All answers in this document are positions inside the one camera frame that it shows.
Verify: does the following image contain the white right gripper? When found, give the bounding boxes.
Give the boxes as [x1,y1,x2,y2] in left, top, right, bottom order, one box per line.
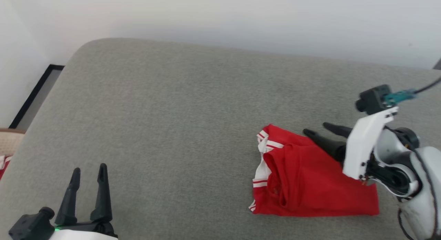
[303,107,400,180]

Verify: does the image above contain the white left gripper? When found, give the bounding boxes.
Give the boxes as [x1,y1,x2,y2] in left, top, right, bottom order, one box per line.
[48,163,120,240]

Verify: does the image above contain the red and white shirt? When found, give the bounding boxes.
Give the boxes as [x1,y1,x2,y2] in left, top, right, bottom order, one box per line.
[248,124,380,217]

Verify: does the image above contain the red white cloth in basket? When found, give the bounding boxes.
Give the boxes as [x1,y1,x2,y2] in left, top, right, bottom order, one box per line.
[0,155,13,180]

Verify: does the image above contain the grey fabric sofa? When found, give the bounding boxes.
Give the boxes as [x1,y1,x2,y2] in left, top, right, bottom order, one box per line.
[0,38,441,240]

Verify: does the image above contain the black cable with teal plug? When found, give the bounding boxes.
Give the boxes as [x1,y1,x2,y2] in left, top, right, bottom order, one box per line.
[384,76,441,105]

